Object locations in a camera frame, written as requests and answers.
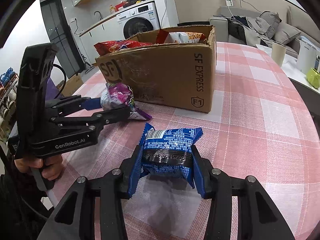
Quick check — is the grey cushion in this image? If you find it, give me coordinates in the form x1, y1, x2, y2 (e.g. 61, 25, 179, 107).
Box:
273, 22, 301, 45

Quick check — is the black glass door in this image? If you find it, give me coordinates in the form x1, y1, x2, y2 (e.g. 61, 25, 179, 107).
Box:
40, 0, 85, 78

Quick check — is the pink plaid tablecloth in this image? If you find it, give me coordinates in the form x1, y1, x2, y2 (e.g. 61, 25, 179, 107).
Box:
47, 41, 320, 240

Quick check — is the white purple snack bag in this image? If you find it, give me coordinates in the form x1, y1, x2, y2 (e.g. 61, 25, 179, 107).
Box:
156, 29, 206, 44

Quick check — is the black camera cable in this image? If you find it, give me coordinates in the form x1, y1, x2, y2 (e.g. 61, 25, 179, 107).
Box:
51, 63, 68, 99

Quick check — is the green small pot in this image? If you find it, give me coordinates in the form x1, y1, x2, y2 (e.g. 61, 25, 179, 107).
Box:
306, 68, 320, 89

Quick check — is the grey sofa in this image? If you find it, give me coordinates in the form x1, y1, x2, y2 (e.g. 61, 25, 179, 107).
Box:
209, 6, 319, 58

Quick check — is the cardboard box on floor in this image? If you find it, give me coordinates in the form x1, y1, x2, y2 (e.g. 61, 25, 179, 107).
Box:
58, 74, 83, 98

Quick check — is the white side table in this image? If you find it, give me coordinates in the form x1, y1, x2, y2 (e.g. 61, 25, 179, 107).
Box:
255, 42, 319, 95

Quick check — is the purple silver snack bag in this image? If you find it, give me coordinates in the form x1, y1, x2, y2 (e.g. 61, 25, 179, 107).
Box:
100, 82, 152, 121

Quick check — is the beige cup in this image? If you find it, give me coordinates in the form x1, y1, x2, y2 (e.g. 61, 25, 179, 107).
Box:
271, 41, 286, 67

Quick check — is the white washing machine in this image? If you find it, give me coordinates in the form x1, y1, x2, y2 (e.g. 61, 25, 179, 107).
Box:
116, 1, 160, 39

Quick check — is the red snack bag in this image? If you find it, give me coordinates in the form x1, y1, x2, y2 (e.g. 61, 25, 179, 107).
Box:
94, 40, 152, 56

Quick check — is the SF cardboard box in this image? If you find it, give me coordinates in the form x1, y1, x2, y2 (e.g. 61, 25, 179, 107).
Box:
95, 25, 216, 113

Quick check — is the white electric kettle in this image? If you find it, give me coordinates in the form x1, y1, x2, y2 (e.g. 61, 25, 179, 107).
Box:
297, 36, 319, 74

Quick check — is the dark clothes pile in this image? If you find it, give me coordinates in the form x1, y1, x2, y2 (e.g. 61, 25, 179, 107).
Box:
227, 16, 261, 46

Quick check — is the white kitchen cabinet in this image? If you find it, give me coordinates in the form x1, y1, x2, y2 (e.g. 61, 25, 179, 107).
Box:
80, 17, 125, 63

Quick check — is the left hand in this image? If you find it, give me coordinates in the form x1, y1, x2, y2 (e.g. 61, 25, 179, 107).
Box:
15, 155, 63, 180

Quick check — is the blue snack packet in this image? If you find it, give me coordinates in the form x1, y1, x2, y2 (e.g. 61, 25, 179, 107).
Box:
139, 123, 203, 187

